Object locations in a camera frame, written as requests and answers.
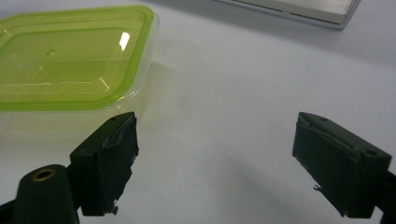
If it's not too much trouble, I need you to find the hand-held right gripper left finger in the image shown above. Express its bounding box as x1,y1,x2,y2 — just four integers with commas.
68,111,140,217

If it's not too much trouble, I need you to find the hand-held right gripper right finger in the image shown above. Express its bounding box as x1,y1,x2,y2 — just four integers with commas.
291,111,393,219

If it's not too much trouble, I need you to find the clear plastic container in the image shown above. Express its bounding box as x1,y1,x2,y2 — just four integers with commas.
0,12,161,138

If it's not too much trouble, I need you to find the green container lid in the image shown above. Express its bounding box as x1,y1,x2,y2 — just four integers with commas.
0,5,155,112

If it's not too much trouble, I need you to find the grey flat device edge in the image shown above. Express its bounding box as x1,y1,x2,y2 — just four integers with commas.
214,0,362,31

